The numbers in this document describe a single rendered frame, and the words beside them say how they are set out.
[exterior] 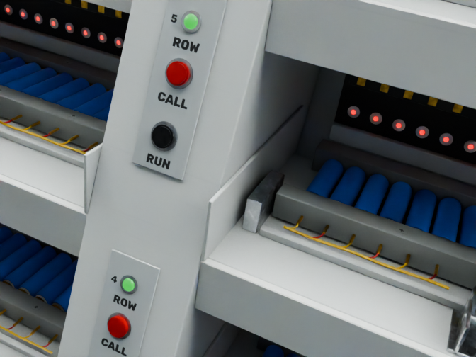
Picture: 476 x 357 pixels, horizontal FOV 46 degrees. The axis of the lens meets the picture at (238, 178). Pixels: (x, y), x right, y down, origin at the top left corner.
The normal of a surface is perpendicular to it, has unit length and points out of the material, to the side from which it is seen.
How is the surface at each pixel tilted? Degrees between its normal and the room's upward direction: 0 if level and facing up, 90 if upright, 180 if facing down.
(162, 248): 90
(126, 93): 90
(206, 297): 109
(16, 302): 19
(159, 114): 90
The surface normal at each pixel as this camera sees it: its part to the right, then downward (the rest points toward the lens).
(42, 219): -0.41, 0.43
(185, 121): -0.34, 0.14
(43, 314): 0.14, -0.84
